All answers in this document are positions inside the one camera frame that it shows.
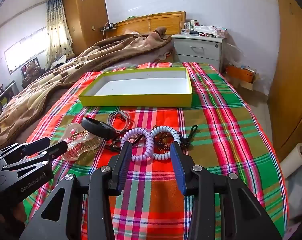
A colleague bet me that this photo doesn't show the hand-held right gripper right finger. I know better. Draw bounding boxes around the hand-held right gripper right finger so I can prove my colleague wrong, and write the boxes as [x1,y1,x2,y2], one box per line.
[169,142,283,240]

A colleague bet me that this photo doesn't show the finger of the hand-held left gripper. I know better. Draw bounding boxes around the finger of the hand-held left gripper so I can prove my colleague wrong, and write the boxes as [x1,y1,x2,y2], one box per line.
[0,137,51,167]
[2,141,69,178]

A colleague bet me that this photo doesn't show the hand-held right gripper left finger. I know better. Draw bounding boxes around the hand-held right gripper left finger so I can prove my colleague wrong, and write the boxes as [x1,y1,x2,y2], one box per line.
[21,141,133,240]

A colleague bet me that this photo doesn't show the gold chain bracelet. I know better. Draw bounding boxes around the gold chain bracelet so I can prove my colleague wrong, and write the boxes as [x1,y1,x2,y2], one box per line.
[108,132,142,153]

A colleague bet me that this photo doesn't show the dark beaded bracelet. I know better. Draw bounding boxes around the dark beaded bracelet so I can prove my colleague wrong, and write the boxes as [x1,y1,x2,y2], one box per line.
[174,129,186,153]

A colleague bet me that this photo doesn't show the amber bracelet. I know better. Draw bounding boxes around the amber bracelet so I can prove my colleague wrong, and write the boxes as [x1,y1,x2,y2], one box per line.
[155,133,172,153]

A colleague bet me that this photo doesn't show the purple coil hair tie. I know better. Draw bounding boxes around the purple coil hair tie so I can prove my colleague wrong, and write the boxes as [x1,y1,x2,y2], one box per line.
[120,127,154,163]

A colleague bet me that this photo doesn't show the black hair tie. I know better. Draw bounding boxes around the black hair tie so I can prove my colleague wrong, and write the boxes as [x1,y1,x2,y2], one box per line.
[184,124,199,146]

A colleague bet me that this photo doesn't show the blue coil hair tie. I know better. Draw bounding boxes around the blue coil hair tie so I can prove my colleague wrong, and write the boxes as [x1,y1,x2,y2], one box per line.
[150,125,182,161]

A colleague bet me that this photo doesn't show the black wristband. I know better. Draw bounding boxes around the black wristband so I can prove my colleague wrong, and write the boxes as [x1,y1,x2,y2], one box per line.
[80,117,116,141]

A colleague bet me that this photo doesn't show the grey hair ties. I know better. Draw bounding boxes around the grey hair ties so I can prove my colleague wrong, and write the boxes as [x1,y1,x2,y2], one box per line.
[107,110,136,131]

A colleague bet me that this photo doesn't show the yellow-green cardboard box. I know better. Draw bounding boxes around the yellow-green cardboard box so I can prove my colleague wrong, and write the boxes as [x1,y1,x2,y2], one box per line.
[78,67,193,108]

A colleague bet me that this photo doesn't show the plaid cloth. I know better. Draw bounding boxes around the plaid cloth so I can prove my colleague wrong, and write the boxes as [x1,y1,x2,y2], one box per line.
[23,62,290,240]

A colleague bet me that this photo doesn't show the brown patterned blanket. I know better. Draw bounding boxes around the brown patterned blanket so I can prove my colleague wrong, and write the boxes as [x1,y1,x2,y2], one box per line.
[0,26,176,153]

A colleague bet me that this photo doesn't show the plush teddy bear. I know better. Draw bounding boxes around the plush teddy bear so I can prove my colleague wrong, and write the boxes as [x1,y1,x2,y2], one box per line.
[20,57,45,81]

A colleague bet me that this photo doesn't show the window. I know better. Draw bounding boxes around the window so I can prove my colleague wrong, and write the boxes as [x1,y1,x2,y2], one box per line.
[3,26,50,75]

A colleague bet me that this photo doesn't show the white paper roll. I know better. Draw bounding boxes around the white paper roll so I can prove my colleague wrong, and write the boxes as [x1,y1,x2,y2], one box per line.
[279,142,302,181]

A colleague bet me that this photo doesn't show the orange box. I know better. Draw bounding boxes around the orange box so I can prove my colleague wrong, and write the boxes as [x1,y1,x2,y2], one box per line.
[225,65,257,83]

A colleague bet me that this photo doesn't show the patterned curtain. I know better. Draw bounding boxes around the patterned curtain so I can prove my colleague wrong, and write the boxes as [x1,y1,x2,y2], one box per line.
[45,0,74,70]

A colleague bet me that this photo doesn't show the grey nightstand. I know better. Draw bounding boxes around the grey nightstand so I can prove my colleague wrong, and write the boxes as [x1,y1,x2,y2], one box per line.
[171,33,228,73]

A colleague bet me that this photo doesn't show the tall wooden wardrobe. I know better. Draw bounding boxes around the tall wooden wardrobe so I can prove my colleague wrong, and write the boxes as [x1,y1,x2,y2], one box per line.
[62,0,109,56]

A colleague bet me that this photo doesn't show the clear glass cup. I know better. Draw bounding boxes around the clear glass cup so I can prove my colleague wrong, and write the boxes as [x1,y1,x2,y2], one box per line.
[180,21,191,35]

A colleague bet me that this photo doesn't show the wooden wardrobe with curved front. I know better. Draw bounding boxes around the wooden wardrobe with curved front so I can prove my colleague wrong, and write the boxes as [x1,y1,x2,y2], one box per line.
[266,0,302,156]

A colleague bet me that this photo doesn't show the nightstand clutter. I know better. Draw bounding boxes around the nightstand clutter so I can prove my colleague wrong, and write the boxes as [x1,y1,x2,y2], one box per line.
[190,19,228,38]

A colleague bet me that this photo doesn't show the wooden headboard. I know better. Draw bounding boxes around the wooden headboard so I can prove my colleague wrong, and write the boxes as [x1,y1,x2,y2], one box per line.
[115,11,187,37]

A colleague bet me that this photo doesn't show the headboard shelf with cables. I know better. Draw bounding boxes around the headboard shelf with cables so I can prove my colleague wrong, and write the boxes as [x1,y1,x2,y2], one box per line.
[100,22,119,32]

